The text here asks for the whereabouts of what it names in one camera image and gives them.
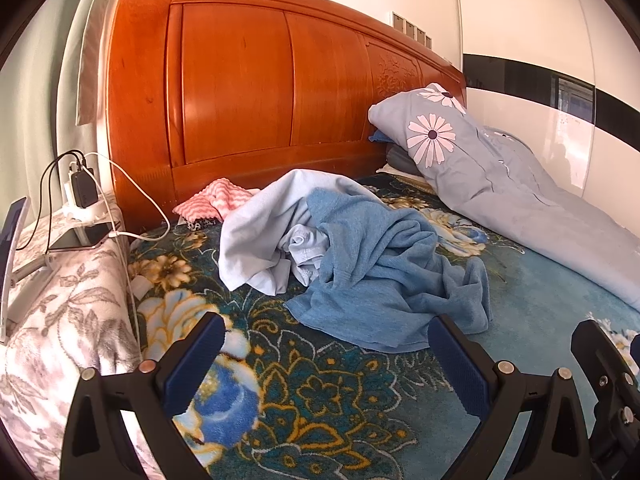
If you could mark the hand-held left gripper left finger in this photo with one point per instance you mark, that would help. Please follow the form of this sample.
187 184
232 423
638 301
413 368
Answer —
195 365

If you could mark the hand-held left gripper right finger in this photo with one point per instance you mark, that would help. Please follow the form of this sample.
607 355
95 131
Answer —
462 370

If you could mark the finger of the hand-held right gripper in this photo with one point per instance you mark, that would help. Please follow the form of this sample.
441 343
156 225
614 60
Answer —
600 360
635 352

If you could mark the blue knit garment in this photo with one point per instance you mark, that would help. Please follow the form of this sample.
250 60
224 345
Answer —
380 270

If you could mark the small white paper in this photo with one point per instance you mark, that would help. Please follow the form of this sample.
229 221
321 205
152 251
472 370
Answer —
142 286

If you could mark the grey floral nightstand cover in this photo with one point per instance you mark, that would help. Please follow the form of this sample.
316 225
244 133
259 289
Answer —
65 320

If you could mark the light blue garment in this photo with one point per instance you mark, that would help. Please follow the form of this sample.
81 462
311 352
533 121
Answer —
255 230

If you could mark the pink striped cloth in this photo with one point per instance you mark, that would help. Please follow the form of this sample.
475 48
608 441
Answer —
220 202

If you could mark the smartphone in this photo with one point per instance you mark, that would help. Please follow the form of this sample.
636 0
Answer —
80 239

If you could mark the white power strip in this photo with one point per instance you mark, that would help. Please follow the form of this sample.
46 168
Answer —
92 212

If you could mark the grey floral quilt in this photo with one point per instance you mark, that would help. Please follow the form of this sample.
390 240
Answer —
500 185

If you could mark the black charger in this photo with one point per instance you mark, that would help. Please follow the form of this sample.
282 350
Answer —
83 187

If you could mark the tablet on white stand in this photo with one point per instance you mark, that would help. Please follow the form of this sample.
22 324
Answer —
14 250

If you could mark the grey pillow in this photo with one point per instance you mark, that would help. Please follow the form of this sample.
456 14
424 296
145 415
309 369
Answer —
402 162

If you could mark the orange wooden headboard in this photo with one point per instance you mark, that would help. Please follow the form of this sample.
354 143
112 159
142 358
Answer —
235 85

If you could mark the white hanging sheet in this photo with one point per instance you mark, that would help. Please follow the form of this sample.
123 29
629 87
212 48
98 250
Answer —
92 70

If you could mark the white wardrobe with black stripe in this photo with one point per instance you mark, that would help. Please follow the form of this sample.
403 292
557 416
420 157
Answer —
510 20

